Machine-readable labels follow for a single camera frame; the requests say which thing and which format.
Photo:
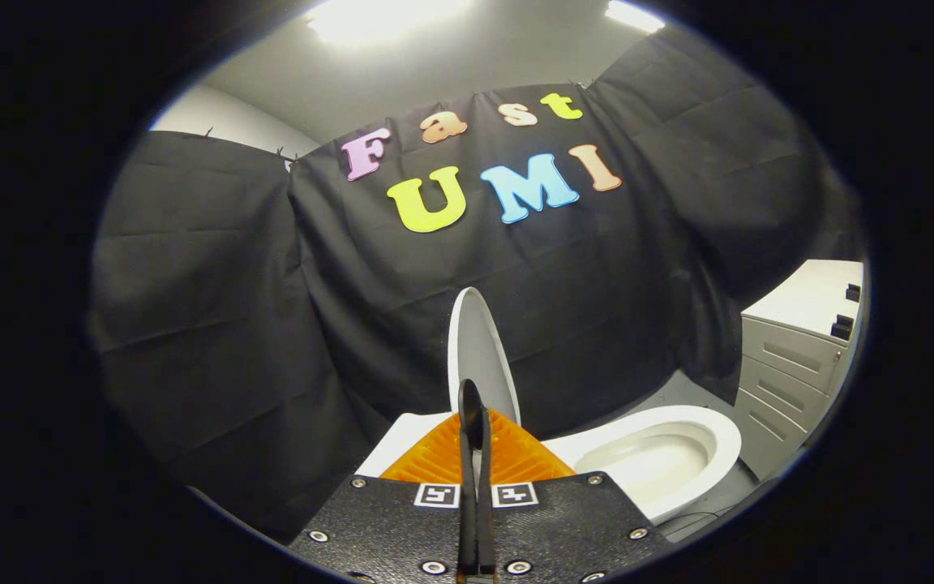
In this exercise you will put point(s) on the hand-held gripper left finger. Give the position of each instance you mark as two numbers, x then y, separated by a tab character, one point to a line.
390	527

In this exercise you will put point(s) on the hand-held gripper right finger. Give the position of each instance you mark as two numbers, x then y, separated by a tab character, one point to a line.
564	527

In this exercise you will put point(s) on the white toilet lid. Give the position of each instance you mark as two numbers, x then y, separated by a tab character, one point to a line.
479	349

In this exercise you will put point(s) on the white ceramic toilet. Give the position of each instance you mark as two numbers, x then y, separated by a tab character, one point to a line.
653	454

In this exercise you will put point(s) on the black backdrop cloth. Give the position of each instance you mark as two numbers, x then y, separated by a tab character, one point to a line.
272	324

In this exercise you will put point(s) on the white drawer cabinet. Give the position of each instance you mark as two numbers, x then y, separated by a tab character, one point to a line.
791	357

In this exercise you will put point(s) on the large ceiling light panel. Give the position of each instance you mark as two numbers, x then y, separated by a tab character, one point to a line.
386	16

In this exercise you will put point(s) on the small ceiling light panel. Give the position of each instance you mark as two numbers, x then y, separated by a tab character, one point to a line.
633	15

